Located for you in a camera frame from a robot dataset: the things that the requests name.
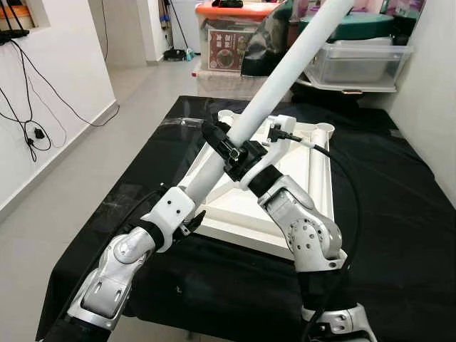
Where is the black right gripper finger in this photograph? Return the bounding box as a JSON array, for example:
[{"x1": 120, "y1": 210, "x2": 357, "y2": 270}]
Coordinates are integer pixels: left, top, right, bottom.
[
  {"x1": 202, "y1": 120, "x2": 234, "y2": 150},
  {"x1": 222, "y1": 141, "x2": 247, "y2": 179}
]

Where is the white plastic children tabletop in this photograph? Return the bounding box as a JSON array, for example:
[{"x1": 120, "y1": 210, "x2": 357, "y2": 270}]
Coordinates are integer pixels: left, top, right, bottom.
[{"x1": 187, "y1": 109, "x2": 337, "y2": 261}]

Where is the beige cloth cover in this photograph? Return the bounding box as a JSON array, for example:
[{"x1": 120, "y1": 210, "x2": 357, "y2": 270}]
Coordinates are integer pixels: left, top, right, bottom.
[{"x1": 194, "y1": 68, "x2": 293, "y2": 100}]

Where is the broom with teal head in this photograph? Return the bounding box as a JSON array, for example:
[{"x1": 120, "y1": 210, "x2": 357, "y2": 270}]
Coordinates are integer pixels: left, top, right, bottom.
[{"x1": 167, "y1": 0, "x2": 197, "y2": 61}]

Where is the black dustpan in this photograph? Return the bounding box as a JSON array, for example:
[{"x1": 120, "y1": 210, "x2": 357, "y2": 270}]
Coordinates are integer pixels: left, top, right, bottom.
[{"x1": 162, "y1": 48, "x2": 187, "y2": 61}]

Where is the black wok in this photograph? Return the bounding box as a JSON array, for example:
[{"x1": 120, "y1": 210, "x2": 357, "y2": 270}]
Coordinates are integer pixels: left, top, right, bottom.
[{"x1": 289, "y1": 68, "x2": 400, "y2": 97}]

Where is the storage box with orange lid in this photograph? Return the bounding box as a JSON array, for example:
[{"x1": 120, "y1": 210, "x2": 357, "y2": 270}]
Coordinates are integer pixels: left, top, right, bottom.
[{"x1": 195, "y1": 0, "x2": 282, "y2": 72}]

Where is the clear plastic bin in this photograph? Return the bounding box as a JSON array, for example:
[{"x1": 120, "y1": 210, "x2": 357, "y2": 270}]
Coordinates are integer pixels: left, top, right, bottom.
[{"x1": 303, "y1": 39, "x2": 414, "y2": 90}]

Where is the black tablecloth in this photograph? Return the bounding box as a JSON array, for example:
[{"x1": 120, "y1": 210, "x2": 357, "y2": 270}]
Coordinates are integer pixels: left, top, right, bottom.
[{"x1": 36, "y1": 95, "x2": 456, "y2": 342}]

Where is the dark green pot lid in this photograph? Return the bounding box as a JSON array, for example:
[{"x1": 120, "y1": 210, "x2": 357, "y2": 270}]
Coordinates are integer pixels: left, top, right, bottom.
[{"x1": 299, "y1": 13, "x2": 396, "y2": 42}]

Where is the black power strip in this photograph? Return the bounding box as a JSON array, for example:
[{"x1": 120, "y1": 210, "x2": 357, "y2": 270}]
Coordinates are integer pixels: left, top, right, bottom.
[{"x1": 0, "y1": 28, "x2": 31, "y2": 45}]

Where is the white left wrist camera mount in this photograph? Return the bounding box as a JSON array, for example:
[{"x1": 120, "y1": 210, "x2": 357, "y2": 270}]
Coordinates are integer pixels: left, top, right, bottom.
[{"x1": 146, "y1": 187, "x2": 197, "y2": 252}]

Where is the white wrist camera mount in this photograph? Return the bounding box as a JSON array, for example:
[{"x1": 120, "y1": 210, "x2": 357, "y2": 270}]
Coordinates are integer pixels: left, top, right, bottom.
[
  {"x1": 248, "y1": 114, "x2": 299, "y2": 187},
  {"x1": 146, "y1": 187, "x2": 197, "y2": 252}
]

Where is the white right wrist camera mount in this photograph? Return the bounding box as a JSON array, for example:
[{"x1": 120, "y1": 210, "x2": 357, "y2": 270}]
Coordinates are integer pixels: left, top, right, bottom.
[{"x1": 248, "y1": 114, "x2": 299, "y2": 187}]

